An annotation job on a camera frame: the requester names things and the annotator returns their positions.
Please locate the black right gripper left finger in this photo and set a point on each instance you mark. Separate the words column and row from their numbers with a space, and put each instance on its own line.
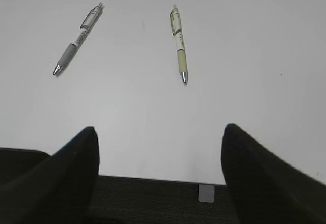
column 40, row 188

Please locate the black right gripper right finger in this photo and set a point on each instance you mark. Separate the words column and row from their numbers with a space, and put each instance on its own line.
column 263, row 187

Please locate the grey grip ballpoint pen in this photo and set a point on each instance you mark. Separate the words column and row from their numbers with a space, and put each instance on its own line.
column 74, row 46

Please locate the beige grip ballpoint pen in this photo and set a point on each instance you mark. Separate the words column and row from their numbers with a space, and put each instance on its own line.
column 177, row 33

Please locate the grey tape tab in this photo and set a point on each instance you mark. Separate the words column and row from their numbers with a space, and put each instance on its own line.
column 206, row 193

